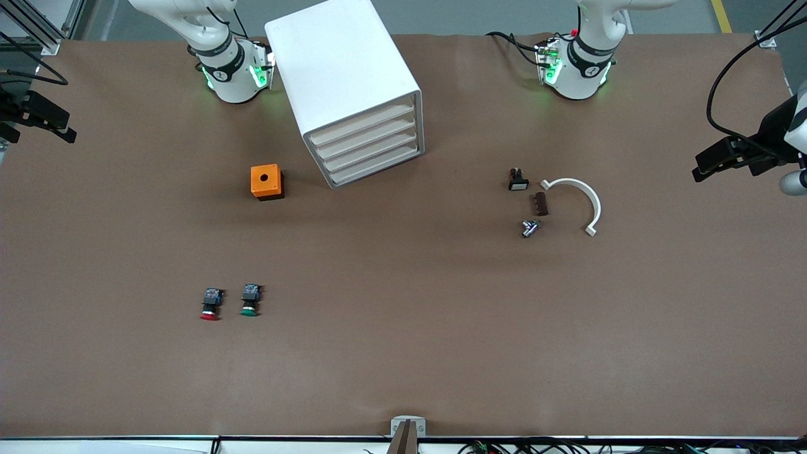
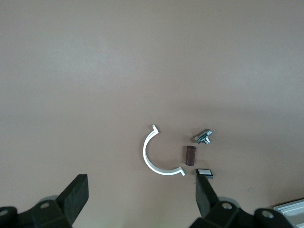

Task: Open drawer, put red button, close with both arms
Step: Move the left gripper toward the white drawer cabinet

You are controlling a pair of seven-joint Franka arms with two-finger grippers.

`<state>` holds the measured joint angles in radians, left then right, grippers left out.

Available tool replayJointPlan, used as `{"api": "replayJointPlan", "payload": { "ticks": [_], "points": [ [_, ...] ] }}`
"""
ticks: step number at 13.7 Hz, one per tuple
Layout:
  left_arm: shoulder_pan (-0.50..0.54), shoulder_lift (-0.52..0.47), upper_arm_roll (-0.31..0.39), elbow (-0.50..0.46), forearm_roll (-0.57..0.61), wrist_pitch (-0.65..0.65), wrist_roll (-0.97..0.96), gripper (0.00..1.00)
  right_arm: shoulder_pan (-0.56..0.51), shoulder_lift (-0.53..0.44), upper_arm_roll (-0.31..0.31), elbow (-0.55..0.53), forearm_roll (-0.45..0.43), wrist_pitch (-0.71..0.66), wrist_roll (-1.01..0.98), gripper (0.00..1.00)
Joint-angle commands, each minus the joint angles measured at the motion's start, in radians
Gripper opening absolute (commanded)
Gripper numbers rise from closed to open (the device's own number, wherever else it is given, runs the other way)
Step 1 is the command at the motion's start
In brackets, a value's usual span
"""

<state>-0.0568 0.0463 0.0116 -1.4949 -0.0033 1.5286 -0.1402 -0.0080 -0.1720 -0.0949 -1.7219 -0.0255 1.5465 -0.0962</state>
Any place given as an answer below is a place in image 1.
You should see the red push button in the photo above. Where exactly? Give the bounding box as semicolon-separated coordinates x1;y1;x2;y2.
200;288;226;321

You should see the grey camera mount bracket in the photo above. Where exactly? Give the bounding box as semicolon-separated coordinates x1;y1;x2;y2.
390;415;427;454

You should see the black base cable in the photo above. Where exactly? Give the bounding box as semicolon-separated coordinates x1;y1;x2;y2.
485;30;544;67

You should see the orange box with black base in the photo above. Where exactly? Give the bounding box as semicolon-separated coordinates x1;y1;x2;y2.
250;164;285;202

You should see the aluminium frame profile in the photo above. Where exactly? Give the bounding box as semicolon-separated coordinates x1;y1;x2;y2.
0;0;87;56

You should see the white plastic drawer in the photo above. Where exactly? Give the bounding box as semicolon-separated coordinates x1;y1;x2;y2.
308;101;417;148
313;115;418;160
326;142;421;185
320;129;419;173

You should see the green push button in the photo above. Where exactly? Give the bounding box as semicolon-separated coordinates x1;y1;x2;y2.
240;284;263;317

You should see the white drawer cabinet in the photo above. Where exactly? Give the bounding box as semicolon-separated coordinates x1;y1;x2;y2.
264;0;425;190

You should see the white curved plastic bracket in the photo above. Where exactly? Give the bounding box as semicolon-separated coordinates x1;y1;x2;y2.
540;178;602;238

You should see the black cable bundle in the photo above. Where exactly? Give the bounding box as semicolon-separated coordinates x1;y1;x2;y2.
459;438;807;454

